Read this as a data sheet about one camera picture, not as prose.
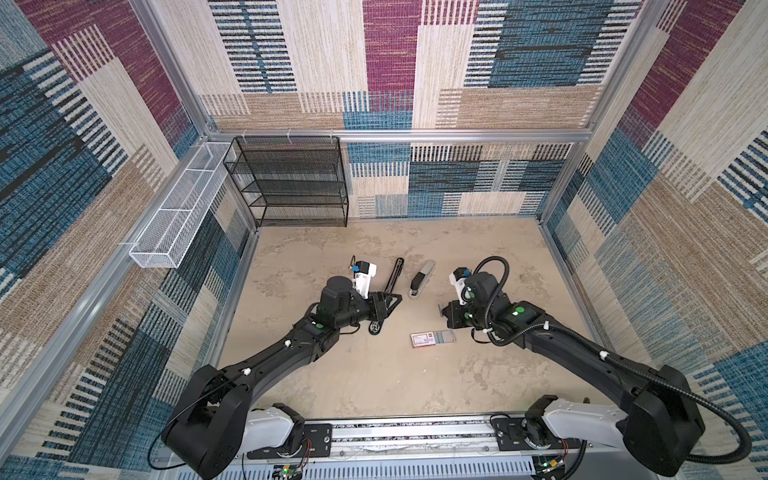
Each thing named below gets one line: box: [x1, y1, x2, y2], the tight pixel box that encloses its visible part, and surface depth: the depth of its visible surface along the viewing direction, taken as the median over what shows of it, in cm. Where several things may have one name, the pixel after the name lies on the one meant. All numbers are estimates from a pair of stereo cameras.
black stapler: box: [408, 260, 436, 299], surface depth 101 cm
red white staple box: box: [410, 331, 436, 348], surface depth 91 cm
